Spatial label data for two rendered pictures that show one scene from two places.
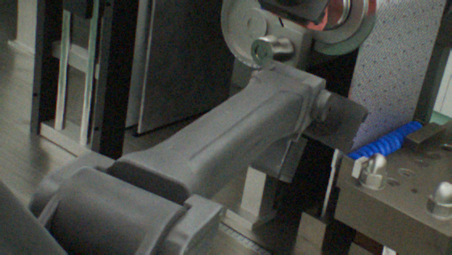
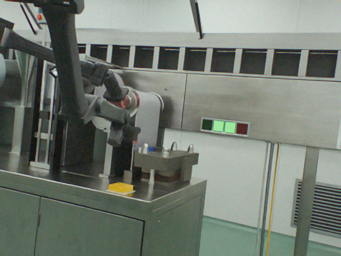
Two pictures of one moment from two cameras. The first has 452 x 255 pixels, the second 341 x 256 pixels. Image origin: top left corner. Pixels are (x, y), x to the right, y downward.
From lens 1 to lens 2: 0.74 m
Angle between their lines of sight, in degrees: 22
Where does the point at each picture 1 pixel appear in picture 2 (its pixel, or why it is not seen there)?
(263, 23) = not seen: hidden behind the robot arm
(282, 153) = (117, 134)
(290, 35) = not seen: hidden behind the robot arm
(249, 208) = (106, 173)
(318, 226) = (129, 173)
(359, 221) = (142, 164)
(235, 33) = (96, 120)
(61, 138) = (38, 164)
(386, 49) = (144, 117)
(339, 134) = (133, 136)
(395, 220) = (152, 159)
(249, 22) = not seen: hidden behind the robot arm
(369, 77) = (140, 125)
